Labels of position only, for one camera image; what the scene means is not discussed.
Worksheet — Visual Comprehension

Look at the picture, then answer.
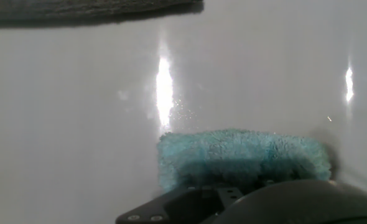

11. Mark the teal microfibre cloth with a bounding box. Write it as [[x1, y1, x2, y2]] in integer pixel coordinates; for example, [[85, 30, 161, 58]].
[[156, 129, 332, 192]]

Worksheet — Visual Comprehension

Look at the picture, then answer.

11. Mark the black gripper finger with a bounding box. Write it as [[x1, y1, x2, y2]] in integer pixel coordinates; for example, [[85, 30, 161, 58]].
[[115, 185, 245, 224]]

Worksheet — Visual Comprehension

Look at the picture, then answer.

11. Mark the grey folded cloth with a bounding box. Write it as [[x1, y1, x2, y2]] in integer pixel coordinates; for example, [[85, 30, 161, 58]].
[[0, 0, 205, 24]]

